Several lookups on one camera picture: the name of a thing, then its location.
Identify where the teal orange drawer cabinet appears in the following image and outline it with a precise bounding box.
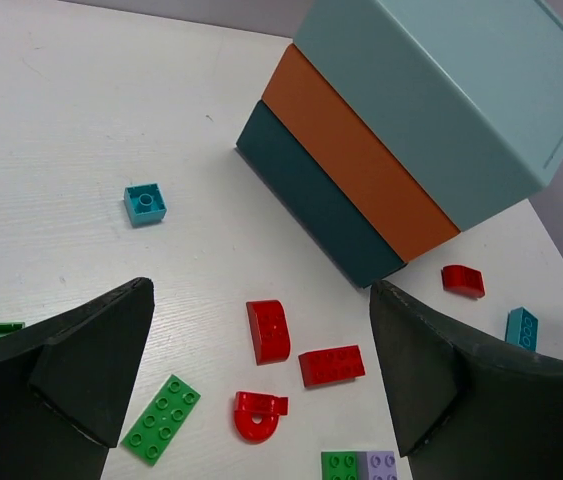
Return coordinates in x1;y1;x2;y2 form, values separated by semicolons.
236;1;563;288

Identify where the red flat lego plate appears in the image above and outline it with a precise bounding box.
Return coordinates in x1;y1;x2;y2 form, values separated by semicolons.
298;345;365;388

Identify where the red arch lego piece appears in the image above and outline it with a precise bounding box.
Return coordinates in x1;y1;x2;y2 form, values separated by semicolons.
233;391;289;444

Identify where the red curved lego brick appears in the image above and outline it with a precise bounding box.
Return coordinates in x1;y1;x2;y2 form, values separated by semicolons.
441;265;486;299

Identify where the green flat lego plate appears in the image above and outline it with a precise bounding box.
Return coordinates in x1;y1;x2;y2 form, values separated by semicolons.
121;375;200;466

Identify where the cyan square lego brick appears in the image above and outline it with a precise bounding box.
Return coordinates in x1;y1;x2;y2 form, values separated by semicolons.
124;183;167;228

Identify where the red rounded lego brick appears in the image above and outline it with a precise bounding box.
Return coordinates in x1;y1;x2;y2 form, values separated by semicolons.
246;300;291;366

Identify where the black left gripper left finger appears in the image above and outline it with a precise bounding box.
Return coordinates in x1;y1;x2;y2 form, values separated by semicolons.
0;277;155;479

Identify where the green and purple lego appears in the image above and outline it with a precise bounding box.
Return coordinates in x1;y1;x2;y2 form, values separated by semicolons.
321;451;398;480

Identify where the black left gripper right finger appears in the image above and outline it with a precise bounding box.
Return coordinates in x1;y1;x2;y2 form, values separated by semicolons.
370;281;563;479

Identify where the cyan long lego brick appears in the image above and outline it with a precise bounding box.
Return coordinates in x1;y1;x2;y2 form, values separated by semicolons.
505;307;538;351

